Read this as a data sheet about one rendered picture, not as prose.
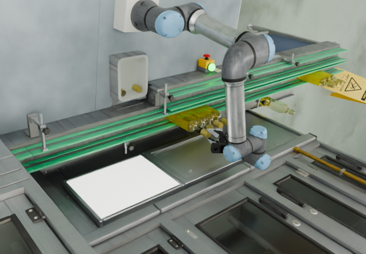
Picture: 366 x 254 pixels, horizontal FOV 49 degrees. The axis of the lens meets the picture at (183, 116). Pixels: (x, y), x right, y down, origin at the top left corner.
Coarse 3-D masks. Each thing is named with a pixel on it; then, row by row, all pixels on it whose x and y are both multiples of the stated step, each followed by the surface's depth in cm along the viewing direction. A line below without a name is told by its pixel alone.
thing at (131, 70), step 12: (120, 60) 191; (132, 60) 204; (144, 60) 202; (120, 72) 202; (132, 72) 207; (144, 72) 204; (120, 84) 196; (132, 84) 209; (144, 84) 207; (120, 96) 198; (132, 96) 204
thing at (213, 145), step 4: (212, 144) 184; (216, 144) 184; (220, 144) 184; (224, 144) 184; (212, 148) 184; (216, 148) 184; (220, 148) 185; (212, 152) 185; (216, 152) 185; (220, 152) 185
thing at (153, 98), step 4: (148, 88) 211; (152, 88) 208; (156, 88) 208; (148, 92) 212; (152, 92) 208; (148, 96) 213; (152, 96) 209; (156, 96) 208; (148, 100) 213; (152, 100) 210; (156, 100) 209; (152, 104) 211; (156, 104) 210
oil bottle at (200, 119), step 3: (183, 111) 215; (186, 111) 214; (189, 111) 215; (192, 111) 215; (189, 114) 211; (192, 114) 211; (195, 114) 211; (198, 114) 212; (192, 117) 209; (195, 117) 208; (198, 117) 208; (201, 117) 209; (204, 117) 209; (198, 120) 206; (201, 120) 206; (204, 120) 208; (198, 123) 207; (201, 123) 207; (201, 126) 208
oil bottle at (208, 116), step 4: (192, 108) 218; (196, 108) 218; (200, 108) 219; (196, 112) 215; (200, 112) 214; (204, 112) 214; (208, 112) 215; (204, 116) 211; (208, 116) 210; (212, 116) 211; (208, 120) 210
